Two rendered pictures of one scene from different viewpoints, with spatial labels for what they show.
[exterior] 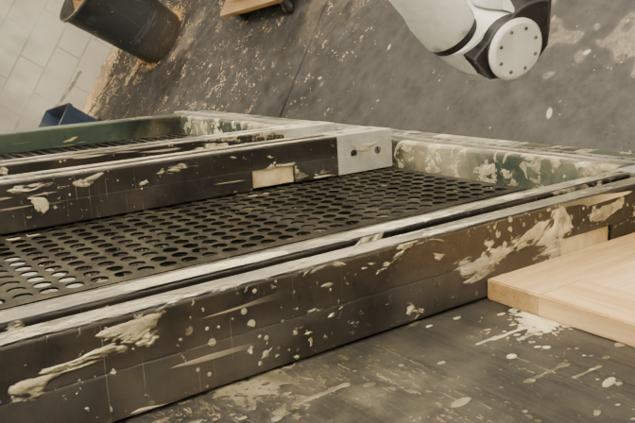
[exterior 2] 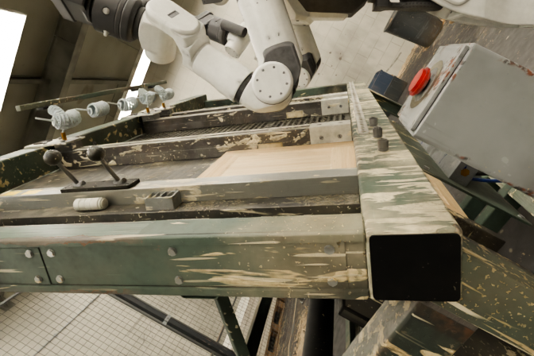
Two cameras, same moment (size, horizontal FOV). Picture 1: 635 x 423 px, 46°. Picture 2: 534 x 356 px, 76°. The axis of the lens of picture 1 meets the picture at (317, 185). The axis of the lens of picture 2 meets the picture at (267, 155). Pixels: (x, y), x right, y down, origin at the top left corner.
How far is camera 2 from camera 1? 1.07 m
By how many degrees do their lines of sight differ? 48
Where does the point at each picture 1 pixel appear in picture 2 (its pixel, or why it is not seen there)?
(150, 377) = (141, 156)
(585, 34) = not seen: outside the picture
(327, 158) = (316, 109)
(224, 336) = (154, 152)
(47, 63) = (385, 50)
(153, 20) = (426, 26)
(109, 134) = (317, 91)
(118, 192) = (241, 117)
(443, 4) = not seen: hidden behind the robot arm
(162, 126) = (338, 88)
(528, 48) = (303, 77)
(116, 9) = (406, 24)
